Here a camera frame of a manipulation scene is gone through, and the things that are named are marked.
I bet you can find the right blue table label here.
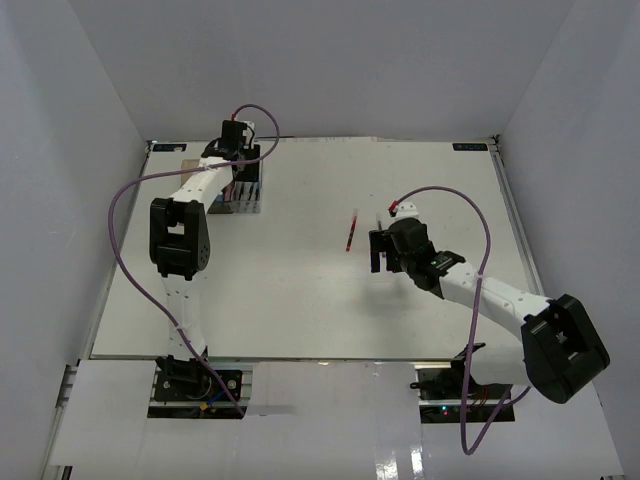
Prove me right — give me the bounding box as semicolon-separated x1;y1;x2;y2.
452;142;489;152

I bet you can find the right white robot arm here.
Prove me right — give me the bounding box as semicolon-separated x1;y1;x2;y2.
369;218;611;404

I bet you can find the clear transparent container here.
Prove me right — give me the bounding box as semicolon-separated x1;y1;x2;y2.
228;162;262;213

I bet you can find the amber transparent container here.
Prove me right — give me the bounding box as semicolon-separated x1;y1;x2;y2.
181;159;200;177

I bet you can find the blue table label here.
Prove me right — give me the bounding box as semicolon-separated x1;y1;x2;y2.
152;143;187;152
452;142;489;152

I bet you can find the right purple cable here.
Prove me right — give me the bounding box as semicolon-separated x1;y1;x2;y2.
392;186;531;456

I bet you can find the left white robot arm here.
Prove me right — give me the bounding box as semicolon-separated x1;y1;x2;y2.
149;118;261;362

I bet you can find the left blue table label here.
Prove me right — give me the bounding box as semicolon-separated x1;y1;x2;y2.
152;143;187;152

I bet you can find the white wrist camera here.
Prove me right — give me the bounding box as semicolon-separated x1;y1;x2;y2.
388;200;419;222
241;120;255;138

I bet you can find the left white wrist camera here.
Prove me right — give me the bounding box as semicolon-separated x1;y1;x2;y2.
241;120;255;138

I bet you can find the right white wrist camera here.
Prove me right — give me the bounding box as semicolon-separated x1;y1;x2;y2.
388;200;419;222

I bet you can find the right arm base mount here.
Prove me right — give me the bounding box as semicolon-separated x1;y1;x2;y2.
410;348;507;425

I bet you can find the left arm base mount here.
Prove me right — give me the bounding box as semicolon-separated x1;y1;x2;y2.
147;355;246;420

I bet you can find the red pen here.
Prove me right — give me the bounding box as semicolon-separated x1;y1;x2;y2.
345;208;359;252

